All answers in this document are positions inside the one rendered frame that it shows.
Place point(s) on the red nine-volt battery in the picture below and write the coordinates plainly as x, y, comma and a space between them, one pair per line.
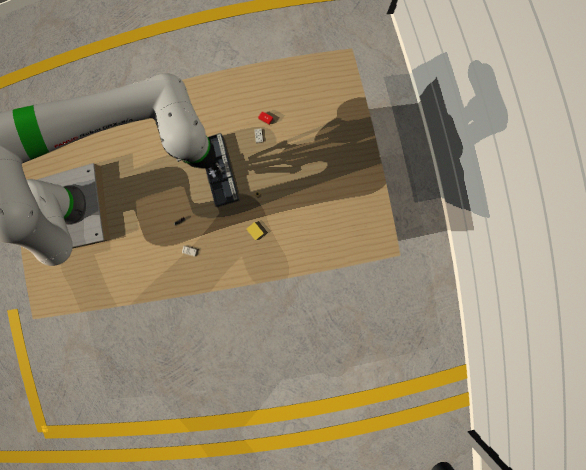
265, 117

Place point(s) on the dark grey rack of labelled bins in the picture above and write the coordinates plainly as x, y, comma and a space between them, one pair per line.
221, 188

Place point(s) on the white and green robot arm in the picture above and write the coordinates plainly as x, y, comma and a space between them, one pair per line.
30, 132

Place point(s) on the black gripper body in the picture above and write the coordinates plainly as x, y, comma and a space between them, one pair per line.
209, 165

